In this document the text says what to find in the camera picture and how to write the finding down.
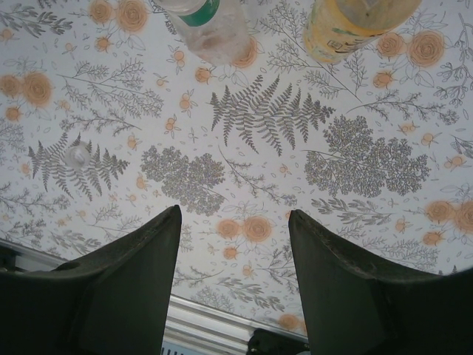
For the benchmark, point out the clear bottle white green label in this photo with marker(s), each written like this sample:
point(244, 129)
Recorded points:
point(214, 33)

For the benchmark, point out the yellow tea plastic bottle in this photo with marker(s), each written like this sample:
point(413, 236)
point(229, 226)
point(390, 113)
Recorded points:
point(343, 33)

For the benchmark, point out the translucent white bottle cap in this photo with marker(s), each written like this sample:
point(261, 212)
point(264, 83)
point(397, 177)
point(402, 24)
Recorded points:
point(77, 156)

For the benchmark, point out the aluminium table edge rail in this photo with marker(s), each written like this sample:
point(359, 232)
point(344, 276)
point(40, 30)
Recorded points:
point(207, 325)

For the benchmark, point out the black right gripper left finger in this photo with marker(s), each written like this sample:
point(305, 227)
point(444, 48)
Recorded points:
point(111, 296)

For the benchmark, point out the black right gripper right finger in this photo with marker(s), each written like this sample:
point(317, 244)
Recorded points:
point(351, 303)

